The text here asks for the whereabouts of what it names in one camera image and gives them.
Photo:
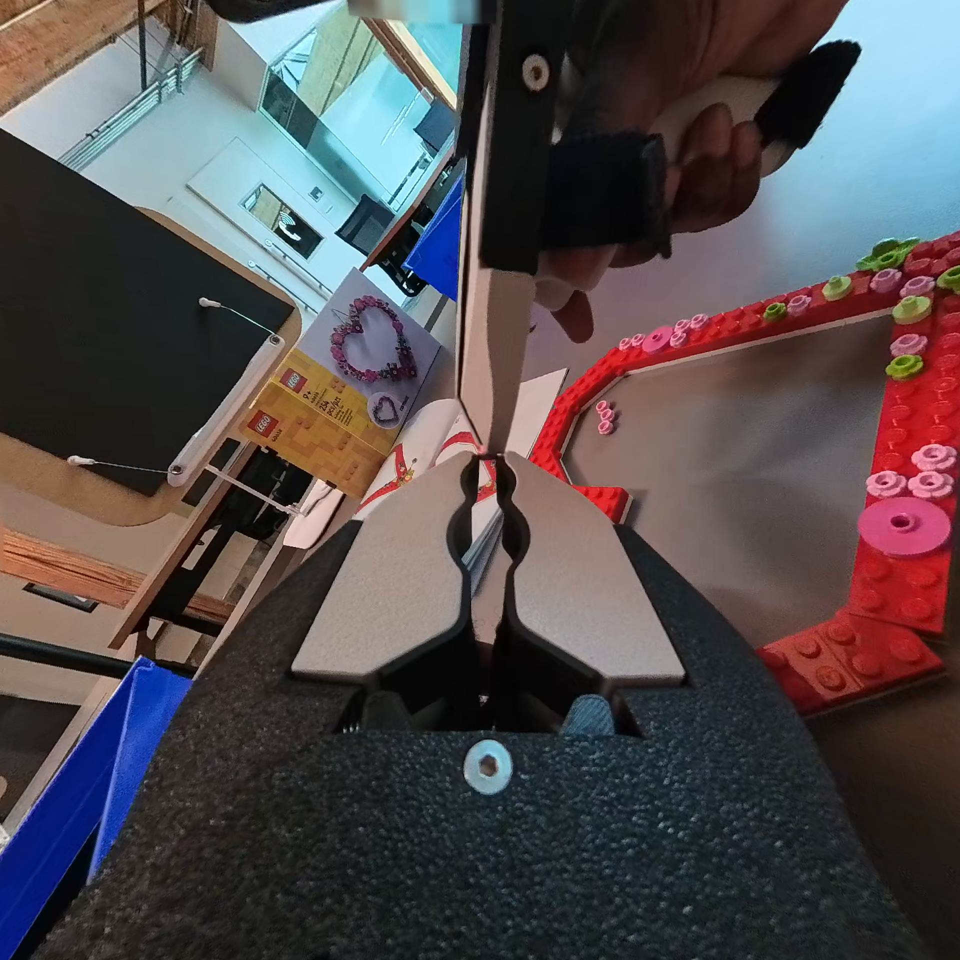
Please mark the open instruction booklet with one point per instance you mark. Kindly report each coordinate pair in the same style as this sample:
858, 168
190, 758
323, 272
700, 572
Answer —
431, 427

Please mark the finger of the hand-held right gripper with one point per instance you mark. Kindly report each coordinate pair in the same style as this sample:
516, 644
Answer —
499, 345

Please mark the group of pink flower studs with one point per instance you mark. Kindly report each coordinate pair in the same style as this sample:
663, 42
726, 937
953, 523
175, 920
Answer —
934, 455

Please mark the person's right hand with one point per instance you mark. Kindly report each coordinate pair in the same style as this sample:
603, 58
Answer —
712, 37

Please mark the black office chair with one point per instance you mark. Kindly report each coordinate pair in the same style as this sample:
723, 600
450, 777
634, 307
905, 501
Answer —
367, 225

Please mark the lime green flower stud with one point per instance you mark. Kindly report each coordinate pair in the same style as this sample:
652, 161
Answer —
904, 365
775, 310
836, 286
911, 307

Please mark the lime green leaf piece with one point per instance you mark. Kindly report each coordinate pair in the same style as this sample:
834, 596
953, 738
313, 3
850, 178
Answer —
889, 255
952, 277

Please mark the grey desk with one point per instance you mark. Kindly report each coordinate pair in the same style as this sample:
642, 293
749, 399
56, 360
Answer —
712, 487

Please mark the blue plastic bin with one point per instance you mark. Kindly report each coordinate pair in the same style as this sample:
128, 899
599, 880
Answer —
439, 240
112, 750

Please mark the yellow and lilac toy box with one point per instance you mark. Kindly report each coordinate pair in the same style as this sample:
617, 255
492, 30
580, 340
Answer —
330, 435

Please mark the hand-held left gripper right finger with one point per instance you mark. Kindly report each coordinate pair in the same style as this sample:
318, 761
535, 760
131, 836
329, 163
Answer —
585, 600

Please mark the red brick heart frame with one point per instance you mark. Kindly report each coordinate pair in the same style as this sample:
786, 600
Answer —
915, 405

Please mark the phone icon wall sign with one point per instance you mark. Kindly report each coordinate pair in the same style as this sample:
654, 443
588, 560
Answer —
285, 225

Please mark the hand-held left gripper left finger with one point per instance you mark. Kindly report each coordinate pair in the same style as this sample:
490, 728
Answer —
390, 592

